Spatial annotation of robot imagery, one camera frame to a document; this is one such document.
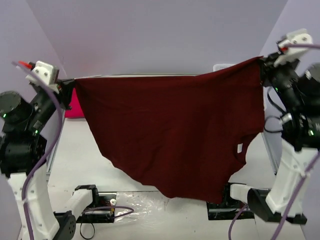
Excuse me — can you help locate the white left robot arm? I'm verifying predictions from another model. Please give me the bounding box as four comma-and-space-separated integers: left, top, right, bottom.
0, 81, 101, 240

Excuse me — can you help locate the pink folded t shirt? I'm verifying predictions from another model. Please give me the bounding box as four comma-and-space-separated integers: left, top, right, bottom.
64, 88, 85, 119

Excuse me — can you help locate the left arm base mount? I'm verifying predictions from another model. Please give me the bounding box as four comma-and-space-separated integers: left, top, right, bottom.
74, 193, 118, 224

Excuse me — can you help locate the dark red t shirt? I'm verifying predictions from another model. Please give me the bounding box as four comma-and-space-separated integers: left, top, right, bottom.
75, 57, 265, 204

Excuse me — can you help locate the white plastic laundry basket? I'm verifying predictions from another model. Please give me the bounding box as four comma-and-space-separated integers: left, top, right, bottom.
212, 63, 235, 72

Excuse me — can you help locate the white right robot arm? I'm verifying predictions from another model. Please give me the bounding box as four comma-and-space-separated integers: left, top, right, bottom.
221, 48, 320, 225

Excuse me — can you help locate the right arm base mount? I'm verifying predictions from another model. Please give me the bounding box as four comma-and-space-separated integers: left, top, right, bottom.
206, 182, 245, 221

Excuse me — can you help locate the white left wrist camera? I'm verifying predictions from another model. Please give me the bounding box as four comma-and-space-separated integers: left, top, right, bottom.
18, 61, 60, 92

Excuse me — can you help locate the black cable loop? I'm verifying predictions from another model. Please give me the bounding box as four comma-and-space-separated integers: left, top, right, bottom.
79, 221, 96, 239

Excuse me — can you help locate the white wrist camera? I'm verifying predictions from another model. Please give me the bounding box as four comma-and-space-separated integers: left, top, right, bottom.
18, 61, 60, 92
273, 28, 313, 67

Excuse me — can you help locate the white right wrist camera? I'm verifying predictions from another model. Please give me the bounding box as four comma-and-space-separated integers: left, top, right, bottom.
273, 28, 313, 67

